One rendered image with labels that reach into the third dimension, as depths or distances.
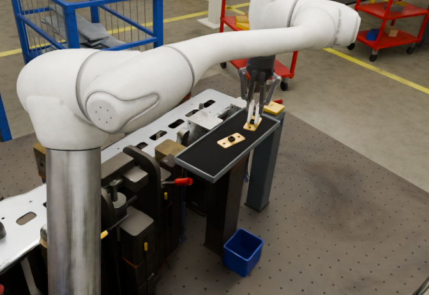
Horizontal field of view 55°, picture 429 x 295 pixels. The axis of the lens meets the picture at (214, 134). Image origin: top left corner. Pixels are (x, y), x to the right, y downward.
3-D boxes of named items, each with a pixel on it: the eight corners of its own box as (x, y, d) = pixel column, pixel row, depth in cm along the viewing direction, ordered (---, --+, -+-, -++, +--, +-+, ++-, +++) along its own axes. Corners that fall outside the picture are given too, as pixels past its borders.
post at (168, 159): (170, 241, 147) (170, 152, 125) (180, 248, 145) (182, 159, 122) (160, 249, 144) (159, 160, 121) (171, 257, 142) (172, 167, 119)
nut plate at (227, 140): (237, 133, 125) (237, 129, 124) (246, 139, 123) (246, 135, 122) (216, 142, 120) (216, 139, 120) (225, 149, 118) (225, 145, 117)
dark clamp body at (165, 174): (153, 245, 146) (150, 161, 124) (179, 262, 140) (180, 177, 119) (138, 258, 141) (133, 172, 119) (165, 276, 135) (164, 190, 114)
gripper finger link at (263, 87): (263, 68, 121) (267, 68, 121) (262, 101, 127) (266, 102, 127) (259, 73, 118) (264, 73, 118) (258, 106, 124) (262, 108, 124)
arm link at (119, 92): (188, 37, 69) (126, 37, 75) (117, 76, 55) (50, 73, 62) (200, 108, 75) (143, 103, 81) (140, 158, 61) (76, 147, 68)
